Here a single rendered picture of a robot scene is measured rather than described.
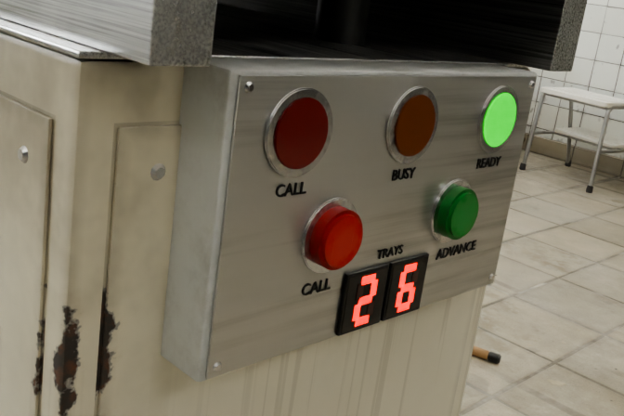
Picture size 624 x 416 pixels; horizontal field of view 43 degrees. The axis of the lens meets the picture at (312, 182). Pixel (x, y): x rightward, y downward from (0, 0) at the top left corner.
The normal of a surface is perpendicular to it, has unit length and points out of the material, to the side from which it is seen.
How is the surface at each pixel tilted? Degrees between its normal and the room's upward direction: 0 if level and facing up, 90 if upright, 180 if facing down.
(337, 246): 90
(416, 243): 90
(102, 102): 90
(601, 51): 90
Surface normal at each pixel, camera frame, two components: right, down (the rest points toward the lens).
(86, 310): 0.69, 0.28
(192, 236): -0.71, 0.09
